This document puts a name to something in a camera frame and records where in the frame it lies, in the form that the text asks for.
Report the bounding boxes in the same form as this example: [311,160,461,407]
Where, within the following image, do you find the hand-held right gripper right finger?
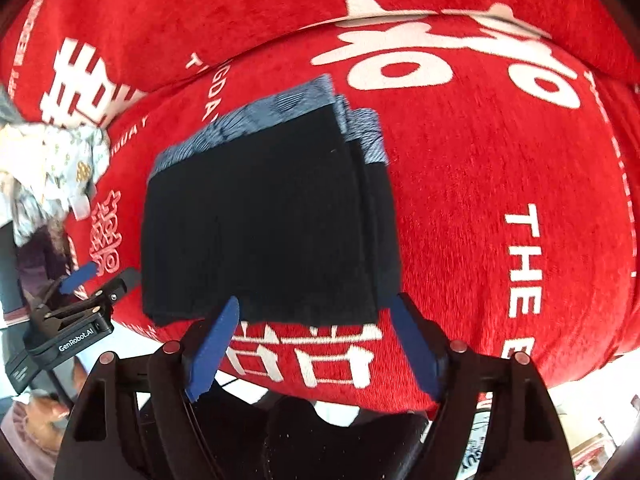
[389,292,573,480]

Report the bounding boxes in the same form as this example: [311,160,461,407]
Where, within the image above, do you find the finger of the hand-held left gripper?
[24,260,99,312]
[44,268,142,322]

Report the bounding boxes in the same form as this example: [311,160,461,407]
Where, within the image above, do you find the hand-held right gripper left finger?
[54,295,241,480]

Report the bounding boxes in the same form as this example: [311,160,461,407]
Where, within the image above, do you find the black pants with patterned waistband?
[140,74,402,327]

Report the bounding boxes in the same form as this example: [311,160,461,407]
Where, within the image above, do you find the person's left forearm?
[0,390,71,480]

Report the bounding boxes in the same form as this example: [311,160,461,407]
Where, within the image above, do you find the dark purple cloth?
[17,225,76,306]

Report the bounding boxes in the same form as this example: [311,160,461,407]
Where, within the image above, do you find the white floral cloth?
[0,122,111,246]

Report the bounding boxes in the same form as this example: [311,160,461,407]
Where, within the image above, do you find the person's dark clothing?
[192,380,431,480]

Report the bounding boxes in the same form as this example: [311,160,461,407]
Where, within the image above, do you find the red blanket with white lettering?
[65,12,640,413]

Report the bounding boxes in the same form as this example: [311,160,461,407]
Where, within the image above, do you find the red printed sofa back cushion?
[0,0,640,126]

